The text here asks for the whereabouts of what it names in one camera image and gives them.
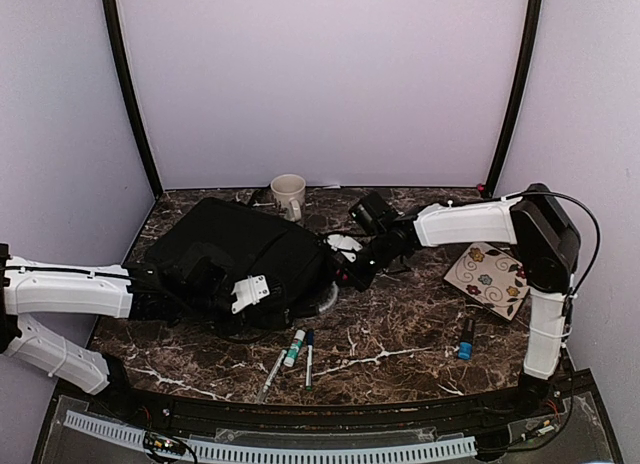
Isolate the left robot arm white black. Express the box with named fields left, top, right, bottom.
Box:
left=1, top=245, right=282, bottom=420

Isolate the white cable duct strip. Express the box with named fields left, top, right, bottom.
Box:
left=63, top=411, right=477, bottom=463

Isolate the left black frame post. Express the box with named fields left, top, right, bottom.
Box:
left=101, top=0, right=164, bottom=200

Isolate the cream ceramic mug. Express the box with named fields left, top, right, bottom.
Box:
left=270, top=174, right=306, bottom=222

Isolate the black frame post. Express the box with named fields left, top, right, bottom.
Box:
left=101, top=0, right=164, bottom=200
left=482, top=0, right=543, bottom=197

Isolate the black front rail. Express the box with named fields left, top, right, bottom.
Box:
left=47, top=370, right=598, bottom=437

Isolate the right black frame post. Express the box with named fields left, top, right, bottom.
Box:
left=482, top=0, right=543, bottom=197

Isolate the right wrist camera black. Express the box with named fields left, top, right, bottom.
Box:
left=349, top=192, right=399, bottom=236

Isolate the floral square plate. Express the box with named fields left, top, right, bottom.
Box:
left=444, top=242, right=530, bottom=322

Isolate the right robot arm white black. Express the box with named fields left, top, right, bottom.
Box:
left=321, top=184, right=581, bottom=418

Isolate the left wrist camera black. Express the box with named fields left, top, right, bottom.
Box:
left=175, top=242, right=234, bottom=294

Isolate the white glue stick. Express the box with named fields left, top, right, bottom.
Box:
left=283, top=329, right=306, bottom=368

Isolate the blue cap white marker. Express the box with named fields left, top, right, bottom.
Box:
left=305, top=329, right=315, bottom=391

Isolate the blue cap black marker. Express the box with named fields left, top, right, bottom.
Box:
left=458, top=318, right=475, bottom=361

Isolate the black student backpack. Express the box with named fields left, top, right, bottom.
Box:
left=143, top=198, right=336, bottom=337

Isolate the white clear pen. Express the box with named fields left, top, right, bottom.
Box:
left=256, top=349, right=287, bottom=404

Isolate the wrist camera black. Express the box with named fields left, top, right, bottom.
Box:
left=175, top=242, right=234, bottom=294
left=349, top=192, right=399, bottom=236

